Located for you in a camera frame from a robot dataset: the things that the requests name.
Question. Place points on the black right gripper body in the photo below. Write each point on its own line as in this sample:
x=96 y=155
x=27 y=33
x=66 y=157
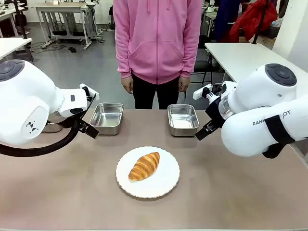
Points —
x=216 y=115

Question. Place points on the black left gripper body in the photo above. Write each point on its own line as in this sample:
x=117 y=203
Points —
x=87 y=109

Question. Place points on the golden brown croissant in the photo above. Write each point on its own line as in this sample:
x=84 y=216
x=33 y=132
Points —
x=144 y=167

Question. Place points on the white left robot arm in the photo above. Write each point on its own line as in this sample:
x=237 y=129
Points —
x=24 y=96

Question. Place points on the person's left forearm pink sleeve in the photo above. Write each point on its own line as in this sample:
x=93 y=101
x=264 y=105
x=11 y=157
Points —
x=190 y=62

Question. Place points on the person's right forearm pink sleeve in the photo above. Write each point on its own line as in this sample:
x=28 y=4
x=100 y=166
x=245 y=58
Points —
x=124 y=62

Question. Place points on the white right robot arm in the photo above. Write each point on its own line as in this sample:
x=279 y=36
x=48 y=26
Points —
x=264 y=96

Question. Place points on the steel rectangular container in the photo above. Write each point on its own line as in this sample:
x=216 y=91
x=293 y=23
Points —
x=107 y=118
x=53 y=128
x=183 y=118

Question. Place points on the person's left hand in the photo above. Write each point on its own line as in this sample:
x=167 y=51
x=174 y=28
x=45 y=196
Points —
x=183 y=84

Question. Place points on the person's right hand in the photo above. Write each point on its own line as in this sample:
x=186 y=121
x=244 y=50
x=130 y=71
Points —
x=127 y=85

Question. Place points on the black folding chair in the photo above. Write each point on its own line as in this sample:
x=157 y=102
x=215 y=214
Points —
x=203 y=65

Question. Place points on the black trousers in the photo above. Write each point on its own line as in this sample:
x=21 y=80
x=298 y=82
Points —
x=144 y=96

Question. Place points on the small black floor object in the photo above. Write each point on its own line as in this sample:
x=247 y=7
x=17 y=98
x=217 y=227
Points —
x=72 y=49

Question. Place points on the large white table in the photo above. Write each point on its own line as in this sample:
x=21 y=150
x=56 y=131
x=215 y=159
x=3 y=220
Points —
x=240 y=55

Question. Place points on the white scalloped plate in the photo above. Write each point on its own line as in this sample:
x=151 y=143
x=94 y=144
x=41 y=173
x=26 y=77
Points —
x=156 y=185

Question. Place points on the black pole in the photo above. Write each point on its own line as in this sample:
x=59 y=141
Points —
x=258 y=31
x=21 y=21

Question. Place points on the dark blue garment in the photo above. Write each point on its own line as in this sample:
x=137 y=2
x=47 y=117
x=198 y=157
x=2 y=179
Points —
x=223 y=19

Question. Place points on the white side table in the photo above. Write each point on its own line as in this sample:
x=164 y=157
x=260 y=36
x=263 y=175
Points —
x=12 y=45

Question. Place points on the pink zip hoodie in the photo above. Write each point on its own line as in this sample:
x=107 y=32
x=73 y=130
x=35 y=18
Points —
x=156 y=36

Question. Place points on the grey background desk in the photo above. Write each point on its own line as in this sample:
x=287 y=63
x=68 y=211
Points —
x=60 y=8

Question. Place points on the red jacket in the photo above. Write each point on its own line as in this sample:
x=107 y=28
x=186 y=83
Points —
x=252 y=16

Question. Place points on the grey bin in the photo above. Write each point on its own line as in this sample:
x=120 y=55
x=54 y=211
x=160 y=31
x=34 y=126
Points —
x=278 y=30

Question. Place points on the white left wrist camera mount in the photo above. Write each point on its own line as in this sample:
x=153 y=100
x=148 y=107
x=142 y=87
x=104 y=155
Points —
x=94 y=92

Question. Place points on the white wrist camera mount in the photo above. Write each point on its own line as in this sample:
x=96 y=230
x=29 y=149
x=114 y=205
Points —
x=198 y=94
x=94 y=92

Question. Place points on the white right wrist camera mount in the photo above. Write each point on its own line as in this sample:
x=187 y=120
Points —
x=198 y=94

